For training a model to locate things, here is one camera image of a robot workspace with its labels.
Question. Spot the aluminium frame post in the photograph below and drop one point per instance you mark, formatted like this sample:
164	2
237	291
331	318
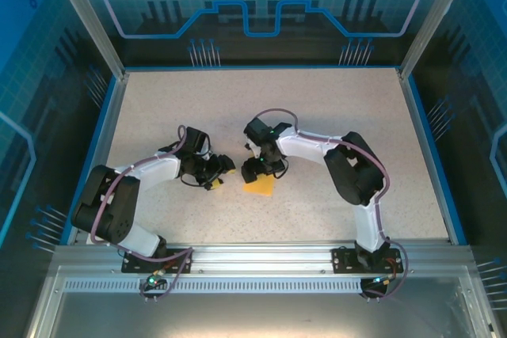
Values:
434	17
90	17

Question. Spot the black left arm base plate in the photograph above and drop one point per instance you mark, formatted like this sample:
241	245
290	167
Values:
132	264

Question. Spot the connector board with green light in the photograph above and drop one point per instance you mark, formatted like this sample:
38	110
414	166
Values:
152	282
380	280

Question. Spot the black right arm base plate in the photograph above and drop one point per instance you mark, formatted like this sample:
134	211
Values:
341	260

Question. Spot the metal front panel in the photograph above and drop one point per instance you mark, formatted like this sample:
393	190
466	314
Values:
253	314

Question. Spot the aluminium side rail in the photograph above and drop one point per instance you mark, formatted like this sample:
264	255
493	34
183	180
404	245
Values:
414	116
101	156

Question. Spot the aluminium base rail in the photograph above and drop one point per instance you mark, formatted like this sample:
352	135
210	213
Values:
261	259

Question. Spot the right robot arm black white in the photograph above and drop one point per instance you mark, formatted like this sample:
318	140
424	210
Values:
301	150

